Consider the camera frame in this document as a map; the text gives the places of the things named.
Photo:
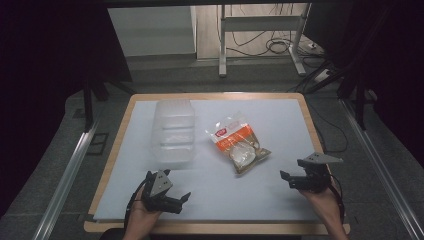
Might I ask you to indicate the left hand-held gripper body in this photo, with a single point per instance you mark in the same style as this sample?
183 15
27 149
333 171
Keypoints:
159 186

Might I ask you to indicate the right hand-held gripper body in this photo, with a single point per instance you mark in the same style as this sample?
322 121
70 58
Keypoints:
315 178

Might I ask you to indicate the person's right hand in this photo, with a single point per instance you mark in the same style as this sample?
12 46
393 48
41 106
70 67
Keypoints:
325 203

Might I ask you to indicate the person's left hand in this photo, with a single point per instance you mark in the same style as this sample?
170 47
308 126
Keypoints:
141 218

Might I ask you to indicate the wooden table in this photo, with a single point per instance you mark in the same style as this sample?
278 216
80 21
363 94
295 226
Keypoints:
200 229

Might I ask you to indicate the white table mat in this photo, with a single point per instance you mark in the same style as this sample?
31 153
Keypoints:
213 193

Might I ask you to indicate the clear plastic container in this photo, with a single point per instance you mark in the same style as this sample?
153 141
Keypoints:
173 133

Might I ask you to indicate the orange and white snack packet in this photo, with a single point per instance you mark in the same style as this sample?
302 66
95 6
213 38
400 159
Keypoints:
238 143

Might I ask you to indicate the dark floor hatch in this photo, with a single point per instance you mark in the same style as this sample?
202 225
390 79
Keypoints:
97 144

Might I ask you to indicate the black metal stand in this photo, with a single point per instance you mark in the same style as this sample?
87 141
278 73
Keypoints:
360 106
88 106

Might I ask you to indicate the white power strip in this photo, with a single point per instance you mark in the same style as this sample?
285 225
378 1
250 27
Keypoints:
322 75

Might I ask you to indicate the dark curtain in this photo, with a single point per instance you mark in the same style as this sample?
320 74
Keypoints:
43 83
393 66

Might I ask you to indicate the white cabinet panel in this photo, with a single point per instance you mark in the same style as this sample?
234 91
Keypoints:
150 30

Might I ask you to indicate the aluminium floor rail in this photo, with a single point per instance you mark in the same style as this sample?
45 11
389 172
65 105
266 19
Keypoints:
383 173
63 186

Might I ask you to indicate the white metal desk frame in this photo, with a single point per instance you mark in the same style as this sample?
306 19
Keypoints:
222 50

